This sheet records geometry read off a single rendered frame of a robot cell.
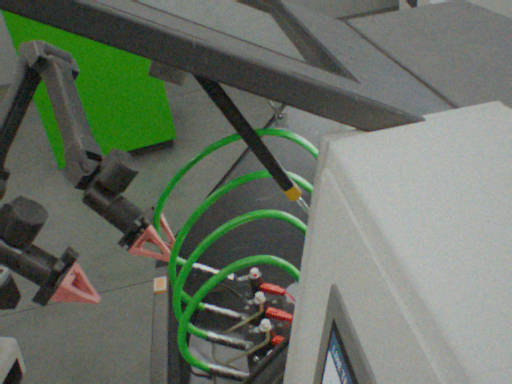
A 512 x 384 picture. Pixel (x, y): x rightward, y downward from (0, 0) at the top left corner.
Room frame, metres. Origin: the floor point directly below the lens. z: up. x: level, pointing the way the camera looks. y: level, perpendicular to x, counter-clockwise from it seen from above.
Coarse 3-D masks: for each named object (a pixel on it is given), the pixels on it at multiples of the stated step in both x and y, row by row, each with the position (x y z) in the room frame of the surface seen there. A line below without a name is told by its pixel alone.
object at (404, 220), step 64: (448, 128) 0.55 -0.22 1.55; (320, 192) 0.55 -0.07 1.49; (384, 192) 0.44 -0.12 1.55; (448, 192) 0.42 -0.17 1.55; (320, 256) 0.51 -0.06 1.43; (384, 256) 0.37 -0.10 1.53; (448, 256) 0.33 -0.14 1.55; (320, 320) 0.48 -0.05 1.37; (384, 320) 0.33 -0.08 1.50; (448, 320) 0.27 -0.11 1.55
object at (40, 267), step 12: (36, 252) 0.82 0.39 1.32; (72, 252) 0.83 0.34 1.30; (24, 264) 0.80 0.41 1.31; (36, 264) 0.81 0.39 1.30; (48, 264) 0.81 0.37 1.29; (60, 264) 0.80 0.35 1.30; (24, 276) 0.80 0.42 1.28; (36, 276) 0.80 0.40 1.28; (48, 276) 0.79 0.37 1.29; (60, 276) 0.82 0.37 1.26
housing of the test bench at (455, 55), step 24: (456, 0) 1.30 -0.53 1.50; (360, 24) 1.24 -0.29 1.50; (384, 24) 1.20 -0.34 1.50; (408, 24) 1.17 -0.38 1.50; (432, 24) 1.14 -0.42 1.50; (456, 24) 1.11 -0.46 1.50; (480, 24) 1.08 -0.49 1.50; (504, 24) 1.05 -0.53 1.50; (384, 48) 1.04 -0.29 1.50; (408, 48) 1.01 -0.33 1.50; (432, 48) 0.99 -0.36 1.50; (456, 48) 0.96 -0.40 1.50; (480, 48) 0.94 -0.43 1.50; (504, 48) 0.92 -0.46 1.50; (408, 72) 0.90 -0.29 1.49; (432, 72) 0.86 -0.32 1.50; (456, 72) 0.84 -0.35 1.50; (480, 72) 0.83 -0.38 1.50; (504, 72) 0.81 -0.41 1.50; (456, 96) 0.75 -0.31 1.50; (480, 96) 0.73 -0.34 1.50; (504, 96) 0.72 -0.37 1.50
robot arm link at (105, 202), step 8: (96, 176) 0.98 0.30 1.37; (96, 184) 0.96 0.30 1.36; (88, 192) 0.95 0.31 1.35; (96, 192) 0.95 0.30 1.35; (104, 192) 0.96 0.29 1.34; (112, 192) 0.96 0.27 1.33; (88, 200) 0.95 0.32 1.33; (96, 200) 0.95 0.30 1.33; (104, 200) 0.95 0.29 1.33; (112, 200) 0.95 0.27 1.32; (96, 208) 0.94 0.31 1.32; (104, 208) 0.94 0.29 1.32
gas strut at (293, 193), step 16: (208, 80) 0.60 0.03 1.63; (224, 96) 0.61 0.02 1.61; (224, 112) 0.61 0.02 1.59; (240, 112) 0.61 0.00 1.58; (240, 128) 0.61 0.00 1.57; (256, 144) 0.61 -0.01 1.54; (272, 160) 0.61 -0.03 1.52; (272, 176) 0.62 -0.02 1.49; (288, 176) 0.62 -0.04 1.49; (288, 192) 0.62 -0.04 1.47; (304, 208) 0.62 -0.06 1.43
